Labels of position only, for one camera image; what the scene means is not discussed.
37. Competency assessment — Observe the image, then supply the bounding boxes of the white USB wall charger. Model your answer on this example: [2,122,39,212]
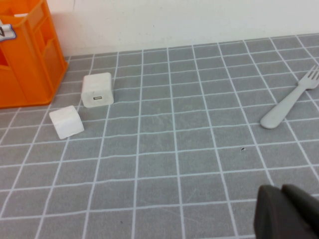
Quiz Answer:
[81,72,115,108]

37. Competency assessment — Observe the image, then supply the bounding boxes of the orange plastic cutlery holder crate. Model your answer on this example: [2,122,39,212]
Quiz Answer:
[0,0,69,109]

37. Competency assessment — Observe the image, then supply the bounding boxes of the grey grid tablecloth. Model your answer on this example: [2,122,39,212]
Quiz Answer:
[0,34,319,239]

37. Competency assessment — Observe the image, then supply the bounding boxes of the paper label with knife character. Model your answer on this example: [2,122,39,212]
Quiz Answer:
[0,24,17,42]

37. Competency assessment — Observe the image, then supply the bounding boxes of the white cube block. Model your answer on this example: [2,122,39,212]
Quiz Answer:
[49,105,85,139]

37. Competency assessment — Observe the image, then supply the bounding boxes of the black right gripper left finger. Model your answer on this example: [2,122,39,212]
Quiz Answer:
[254,184,316,239]

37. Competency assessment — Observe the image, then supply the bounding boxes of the grey plastic fork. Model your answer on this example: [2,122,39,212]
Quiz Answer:
[260,65,319,129]

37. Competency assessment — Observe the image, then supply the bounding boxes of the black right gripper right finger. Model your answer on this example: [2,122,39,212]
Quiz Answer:
[283,184,319,239]

